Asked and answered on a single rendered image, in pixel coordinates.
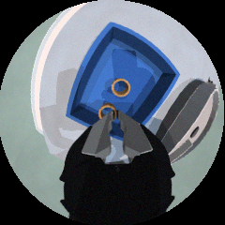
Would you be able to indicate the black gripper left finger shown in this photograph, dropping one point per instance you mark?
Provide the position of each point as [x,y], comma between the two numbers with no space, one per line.
[95,142]

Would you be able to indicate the blue open crate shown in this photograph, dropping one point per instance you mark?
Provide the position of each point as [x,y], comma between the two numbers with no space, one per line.
[119,52]

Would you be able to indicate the bronze bushing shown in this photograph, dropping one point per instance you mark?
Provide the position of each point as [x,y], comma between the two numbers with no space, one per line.
[100,114]
[123,93]

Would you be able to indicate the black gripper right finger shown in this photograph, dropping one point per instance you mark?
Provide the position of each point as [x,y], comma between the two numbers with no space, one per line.
[140,141]

